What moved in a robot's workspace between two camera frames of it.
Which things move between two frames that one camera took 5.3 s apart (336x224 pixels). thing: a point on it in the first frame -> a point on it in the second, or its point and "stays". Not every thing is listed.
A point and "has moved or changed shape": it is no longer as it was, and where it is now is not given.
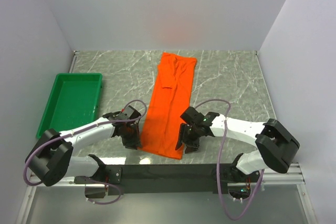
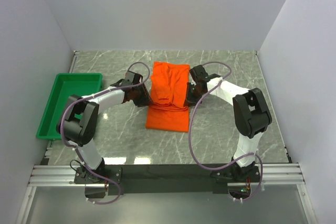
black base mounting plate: x=144 y=179 stays
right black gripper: x=192 y=146 -> x=189 y=99
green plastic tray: x=73 y=100 stays
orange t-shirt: x=160 y=128 has moved or changed shape
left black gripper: x=131 y=143 -> x=146 y=98
